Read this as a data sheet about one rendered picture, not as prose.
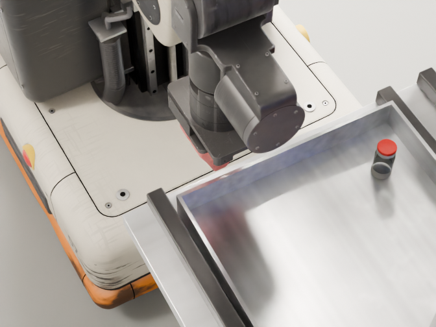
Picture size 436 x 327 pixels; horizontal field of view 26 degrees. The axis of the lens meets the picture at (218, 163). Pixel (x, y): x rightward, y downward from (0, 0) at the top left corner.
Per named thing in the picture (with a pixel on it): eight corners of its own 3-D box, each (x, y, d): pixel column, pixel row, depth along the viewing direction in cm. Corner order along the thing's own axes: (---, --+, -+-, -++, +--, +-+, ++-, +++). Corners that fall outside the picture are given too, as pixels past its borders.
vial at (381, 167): (395, 174, 100) (401, 151, 97) (377, 183, 100) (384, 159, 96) (383, 159, 101) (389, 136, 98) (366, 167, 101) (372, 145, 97)
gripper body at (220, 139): (215, 171, 89) (215, 123, 83) (166, 96, 94) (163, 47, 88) (274, 144, 91) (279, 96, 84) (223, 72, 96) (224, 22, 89)
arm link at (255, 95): (261, -55, 79) (170, -22, 76) (337, 36, 73) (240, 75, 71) (254, 43, 89) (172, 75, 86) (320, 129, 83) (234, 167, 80)
